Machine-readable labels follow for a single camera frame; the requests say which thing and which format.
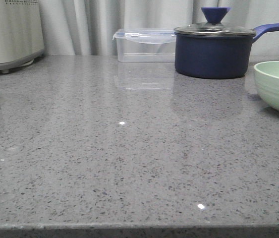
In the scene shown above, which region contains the dark blue saucepan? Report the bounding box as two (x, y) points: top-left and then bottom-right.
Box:
(174, 22), (279, 80)

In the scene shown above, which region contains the white countertop appliance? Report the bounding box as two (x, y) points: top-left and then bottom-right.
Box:
(0, 0), (45, 73)

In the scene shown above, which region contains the grey curtain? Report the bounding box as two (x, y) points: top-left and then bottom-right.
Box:
(39, 0), (279, 56)

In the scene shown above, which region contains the clear plastic food container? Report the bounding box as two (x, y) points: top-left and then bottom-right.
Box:
(112, 28), (176, 62)

